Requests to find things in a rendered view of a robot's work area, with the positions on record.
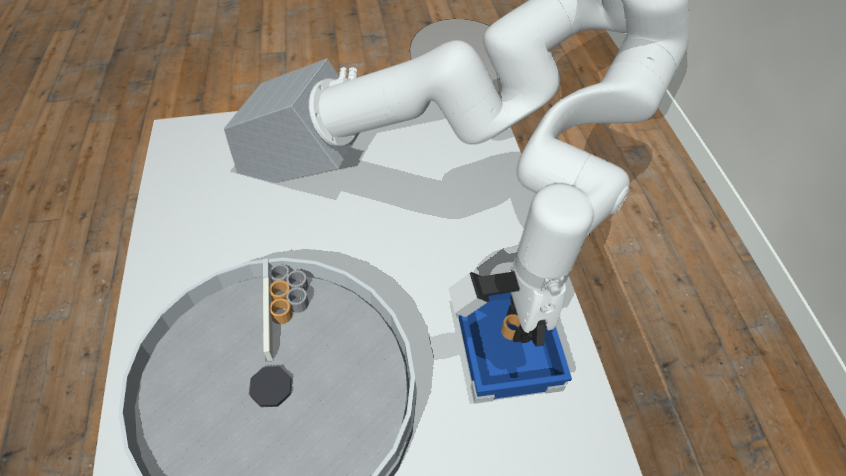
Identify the grey metal bushing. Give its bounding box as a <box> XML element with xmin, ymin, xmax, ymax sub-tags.
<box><xmin>286</xmin><ymin>270</ymin><xmax>308</xmax><ymax>291</ymax></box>
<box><xmin>269</xmin><ymin>264</ymin><xmax>290</xmax><ymax>283</ymax></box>
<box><xmin>286</xmin><ymin>287</ymin><xmax>309</xmax><ymax>313</ymax></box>

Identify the blue open crate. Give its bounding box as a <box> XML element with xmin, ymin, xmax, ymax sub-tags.
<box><xmin>456</xmin><ymin>293</ymin><xmax>572</xmax><ymax>404</ymax></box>

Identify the bronze bushing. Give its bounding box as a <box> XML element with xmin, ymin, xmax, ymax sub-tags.
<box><xmin>269</xmin><ymin>298</ymin><xmax>292</xmax><ymax>324</ymax></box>
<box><xmin>501</xmin><ymin>314</ymin><xmax>520</xmax><ymax>340</ymax></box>
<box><xmin>269</xmin><ymin>280</ymin><xmax>290</xmax><ymax>301</ymax></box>

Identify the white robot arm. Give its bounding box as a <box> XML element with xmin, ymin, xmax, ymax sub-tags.
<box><xmin>309</xmin><ymin>0</ymin><xmax>689</xmax><ymax>296</ymax></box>

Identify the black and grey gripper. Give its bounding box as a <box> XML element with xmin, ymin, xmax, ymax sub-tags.
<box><xmin>506</xmin><ymin>258</ymin><xmax>566</xmax><ymax>347</ymax></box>

